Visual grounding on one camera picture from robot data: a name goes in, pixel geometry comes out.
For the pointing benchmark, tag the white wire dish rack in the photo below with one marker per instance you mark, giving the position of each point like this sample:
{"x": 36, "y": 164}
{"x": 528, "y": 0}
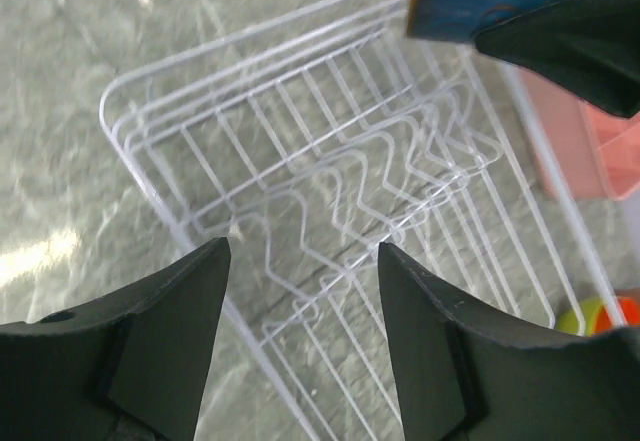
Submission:
{"x": 306, "y": 133}

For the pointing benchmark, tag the yellow-green plastic bowl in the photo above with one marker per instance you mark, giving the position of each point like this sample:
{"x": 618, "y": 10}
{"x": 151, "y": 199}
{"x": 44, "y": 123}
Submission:
{"x": 589, "y": 319}

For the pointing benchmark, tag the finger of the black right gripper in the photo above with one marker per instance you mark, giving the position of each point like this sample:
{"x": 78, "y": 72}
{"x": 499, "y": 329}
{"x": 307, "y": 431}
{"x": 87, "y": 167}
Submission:
{"x": 587, "y": 47}

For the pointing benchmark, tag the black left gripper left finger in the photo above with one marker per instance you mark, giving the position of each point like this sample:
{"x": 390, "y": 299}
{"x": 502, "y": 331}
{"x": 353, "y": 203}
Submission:
{"x": 131, "y": 364}

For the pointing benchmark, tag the pink compartment organizer tray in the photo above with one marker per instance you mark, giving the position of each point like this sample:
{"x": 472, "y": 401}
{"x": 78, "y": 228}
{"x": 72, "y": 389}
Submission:
{"x": 597, "y": 153}

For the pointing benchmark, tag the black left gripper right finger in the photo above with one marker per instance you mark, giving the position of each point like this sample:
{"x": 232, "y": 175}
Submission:
{"x": 465, "y": 370}

